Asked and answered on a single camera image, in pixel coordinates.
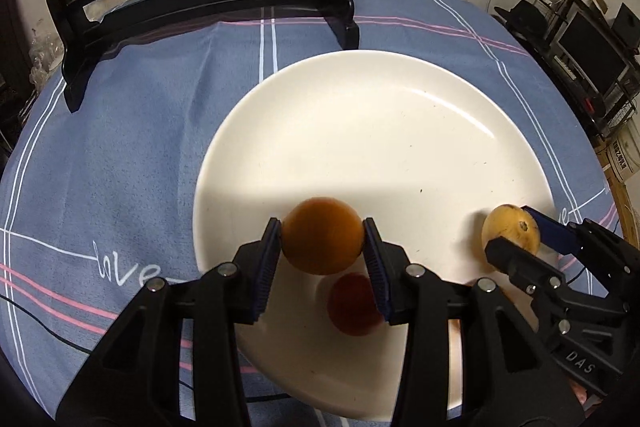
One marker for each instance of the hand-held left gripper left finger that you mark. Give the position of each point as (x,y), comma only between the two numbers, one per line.
(270,257)

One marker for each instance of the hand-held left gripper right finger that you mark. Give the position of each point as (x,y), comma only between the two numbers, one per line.
(375,267)

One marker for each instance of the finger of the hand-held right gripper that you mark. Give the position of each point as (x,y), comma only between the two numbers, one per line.
(550,232)
(515,262)

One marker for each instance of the tan round fruit with calyx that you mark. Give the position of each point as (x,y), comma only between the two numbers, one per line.
(510,227)

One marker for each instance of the small red plum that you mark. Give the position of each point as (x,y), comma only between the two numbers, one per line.
(350,307)

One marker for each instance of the small smooth orange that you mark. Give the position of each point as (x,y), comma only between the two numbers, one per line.
(322,237)

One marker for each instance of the white round plate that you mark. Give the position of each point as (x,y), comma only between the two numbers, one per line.
(375,132)

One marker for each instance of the large cardboard box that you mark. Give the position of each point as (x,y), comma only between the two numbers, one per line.
(620,187)

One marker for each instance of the black computer desk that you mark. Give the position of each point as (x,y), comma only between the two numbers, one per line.
(575,97)

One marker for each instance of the blue striped tablecloth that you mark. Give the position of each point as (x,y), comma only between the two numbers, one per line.
(150,132)

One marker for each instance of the computer monitor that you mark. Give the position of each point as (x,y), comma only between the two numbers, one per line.
(590,47)

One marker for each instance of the black hat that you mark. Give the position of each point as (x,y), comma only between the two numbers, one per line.
(522,17)

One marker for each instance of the black speaker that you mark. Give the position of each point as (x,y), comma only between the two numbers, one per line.
(627,27)

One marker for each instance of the black framed round goldfish screen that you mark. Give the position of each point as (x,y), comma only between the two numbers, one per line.
(200,2)

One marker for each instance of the clear plastic sheet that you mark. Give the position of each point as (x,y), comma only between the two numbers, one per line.
(45,57)

